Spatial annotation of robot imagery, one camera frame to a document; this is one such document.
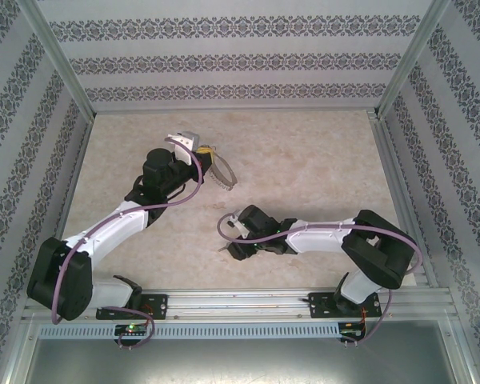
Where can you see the small green circuit board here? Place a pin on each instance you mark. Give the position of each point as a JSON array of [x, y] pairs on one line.
[[353, 330], [131, 329]]

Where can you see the aluminium mounting rail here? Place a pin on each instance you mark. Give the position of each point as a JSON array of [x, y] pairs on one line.
[[240, 302]]

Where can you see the thin aluminium wall strip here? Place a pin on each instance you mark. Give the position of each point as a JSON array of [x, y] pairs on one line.
[[236, 111]]

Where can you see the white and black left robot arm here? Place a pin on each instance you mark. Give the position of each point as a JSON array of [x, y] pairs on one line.
[[108, 228]]

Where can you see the grey sheet metal panel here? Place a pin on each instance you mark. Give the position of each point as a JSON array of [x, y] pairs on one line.
[[240, 360]]

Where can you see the metal keyring plate with rings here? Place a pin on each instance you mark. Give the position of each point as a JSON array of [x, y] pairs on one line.
[[224, 172]]

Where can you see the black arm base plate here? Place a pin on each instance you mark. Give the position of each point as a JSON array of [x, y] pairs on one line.
[[320, 305], [156, 306]]

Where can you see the aluminium frame post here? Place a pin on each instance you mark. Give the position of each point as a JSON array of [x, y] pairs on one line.
[[56, 56], [414, 56]]

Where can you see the aluminium side rail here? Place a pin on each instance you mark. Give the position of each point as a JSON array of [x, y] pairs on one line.
[[404, 200], [66, 200]]

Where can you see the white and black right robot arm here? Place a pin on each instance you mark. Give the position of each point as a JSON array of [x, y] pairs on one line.
[[320, 236]]

